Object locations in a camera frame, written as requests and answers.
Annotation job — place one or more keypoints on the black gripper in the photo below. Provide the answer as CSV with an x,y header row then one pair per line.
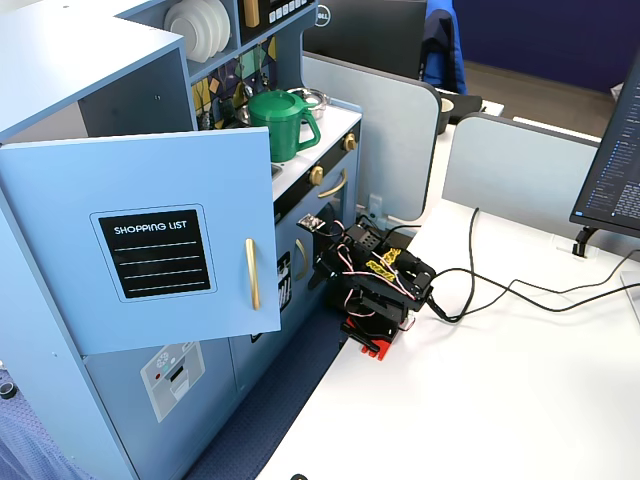
x,y
324,266

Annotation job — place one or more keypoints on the blue shopping list cabinet door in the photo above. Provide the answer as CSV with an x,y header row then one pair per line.
x,y
60,225

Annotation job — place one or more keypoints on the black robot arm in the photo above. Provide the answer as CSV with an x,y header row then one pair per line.
x,y
385,290

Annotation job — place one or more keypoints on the blue dishwasher print door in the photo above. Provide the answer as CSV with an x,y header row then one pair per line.
x,y
300,295

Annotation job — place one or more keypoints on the blue oven door with window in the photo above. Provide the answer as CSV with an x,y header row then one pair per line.
x,y
350,200

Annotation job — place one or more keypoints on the blue ice dispenser print door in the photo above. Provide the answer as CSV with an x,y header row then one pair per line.
x,y
120,415

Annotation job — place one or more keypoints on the red table clamp base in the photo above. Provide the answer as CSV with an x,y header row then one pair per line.
x,y
380,347

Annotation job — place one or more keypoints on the gold stove knob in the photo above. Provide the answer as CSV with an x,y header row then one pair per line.
x,y
349,141
316,175

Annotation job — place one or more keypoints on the grey toy sink basin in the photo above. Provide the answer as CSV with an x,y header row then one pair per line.
x,y
276,172

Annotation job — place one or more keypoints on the grey desk partition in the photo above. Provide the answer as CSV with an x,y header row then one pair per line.
x,y
390,140
515,175

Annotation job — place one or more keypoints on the green plastic pitcher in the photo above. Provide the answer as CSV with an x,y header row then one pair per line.
x,y
277,125

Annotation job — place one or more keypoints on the steel pot with lid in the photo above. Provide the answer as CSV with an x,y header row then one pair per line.
x,y
312,100

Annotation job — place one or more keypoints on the small steel bowl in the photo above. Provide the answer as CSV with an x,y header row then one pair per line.
x,y
243,115

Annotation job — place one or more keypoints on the black cup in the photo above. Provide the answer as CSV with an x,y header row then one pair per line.
x,y
445,117

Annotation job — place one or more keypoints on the black Dell monitor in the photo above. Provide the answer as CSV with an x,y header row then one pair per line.
x,y
370,35

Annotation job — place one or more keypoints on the blue jacket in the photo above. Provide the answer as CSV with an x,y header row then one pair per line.
x,y
442,50

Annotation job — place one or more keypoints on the black toy microwave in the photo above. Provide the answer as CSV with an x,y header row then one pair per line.
x,y
285,20

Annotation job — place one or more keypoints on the white toy plate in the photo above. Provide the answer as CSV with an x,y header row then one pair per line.
x,y
207,25
224,25
182,25

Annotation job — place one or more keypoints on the monitor showing code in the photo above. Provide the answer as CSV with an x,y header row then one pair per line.
x,y
615,165

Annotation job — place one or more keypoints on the blue mesh fabric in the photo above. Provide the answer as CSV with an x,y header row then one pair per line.
x,y
30,440

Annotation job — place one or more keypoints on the blue toy play kitchen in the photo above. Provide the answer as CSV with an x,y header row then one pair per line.
x,y
60,75

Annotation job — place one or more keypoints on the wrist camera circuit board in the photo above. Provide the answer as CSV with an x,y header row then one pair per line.
x,y
311,223

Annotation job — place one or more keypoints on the white partition bracket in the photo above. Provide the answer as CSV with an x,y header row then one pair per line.
x,y
375,207

